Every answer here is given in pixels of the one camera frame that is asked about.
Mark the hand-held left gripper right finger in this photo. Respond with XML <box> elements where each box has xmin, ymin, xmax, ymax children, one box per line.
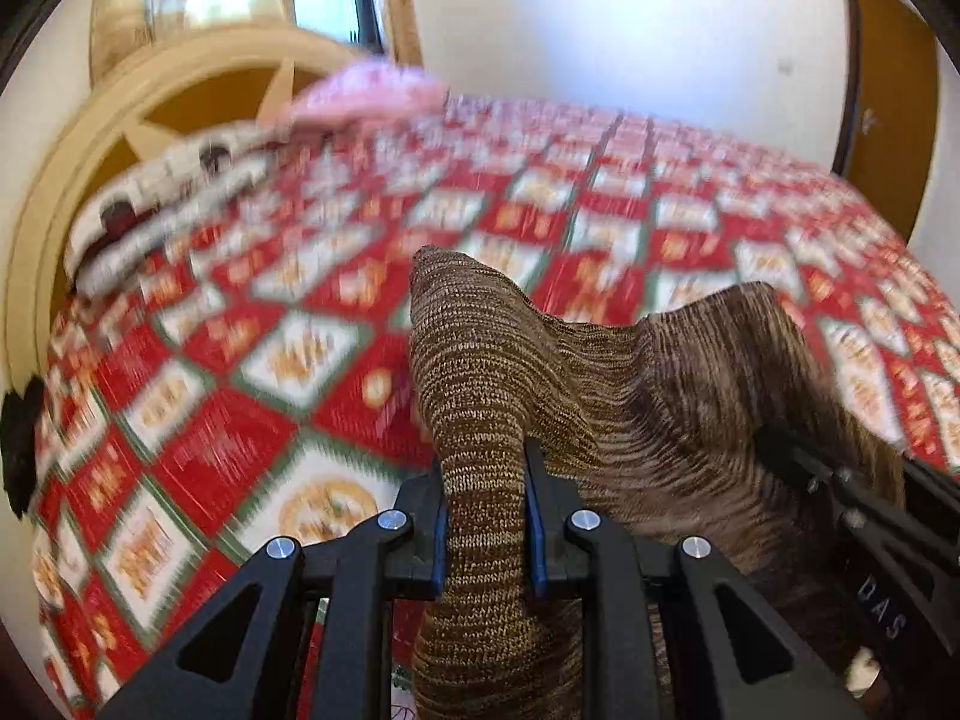
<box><xmin>523</xmin><ymin>437</ymin><xmax>865</xmax><ymax>720</ymax></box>

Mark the white patterned pillow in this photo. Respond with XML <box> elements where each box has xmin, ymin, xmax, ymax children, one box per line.
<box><xmin>64</xmin><ymin>124</ymin><xmax>295</xmax><ymax>298</ymax></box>

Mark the brown knit sweater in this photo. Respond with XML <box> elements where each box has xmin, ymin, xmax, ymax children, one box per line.
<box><xmin>409</xmin><ymin>246</ymin><xmax>910</xmax><ymax>720</ymax></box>

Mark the dark cloth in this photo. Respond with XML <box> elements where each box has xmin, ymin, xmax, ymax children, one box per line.
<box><xmin>0</xmin><ymin>373</ymin><xmax>47</xmax><ymax>520</ymax></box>

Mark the pink pillow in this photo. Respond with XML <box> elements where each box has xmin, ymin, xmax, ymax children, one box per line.
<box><xmin>289</xmin><ymin>61</ymin><xmax>451</xmax><ymax>130</ymax></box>

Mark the beige curtain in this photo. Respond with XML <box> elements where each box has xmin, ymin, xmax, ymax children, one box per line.
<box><xmin>88</xmin><ymin>0</ymin><xmax>197</xmax><ymax>87</ymax></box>

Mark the red printed bear blanket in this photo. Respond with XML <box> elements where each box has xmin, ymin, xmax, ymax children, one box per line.
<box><xmin>30</xmin><ymin>94</ymin><xmax>960</xmax><ymax>713</ymax></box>

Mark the cream wooden headboard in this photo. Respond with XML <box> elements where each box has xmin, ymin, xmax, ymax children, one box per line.
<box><xmin>4</xmin><ymin>22</ymin><xmax>380</xmax><ymax>380</ymax></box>

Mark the brown wooden door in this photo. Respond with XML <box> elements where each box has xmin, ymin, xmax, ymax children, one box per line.
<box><xmin>832</xmin><ymin>0</ymin><xmax>943</xmax><ymax>242</ymax></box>

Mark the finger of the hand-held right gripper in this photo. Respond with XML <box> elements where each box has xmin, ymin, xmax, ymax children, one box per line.
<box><xmin>754</xmin><ymin>424</ymin><xmax>863</xmax><ymax>515</ymax></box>

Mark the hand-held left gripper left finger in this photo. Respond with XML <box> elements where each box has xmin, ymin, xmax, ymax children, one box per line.
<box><xmin>97</xmin><ymin>463</ymin><xmax>451</xmax><ymax>720</ymax></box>

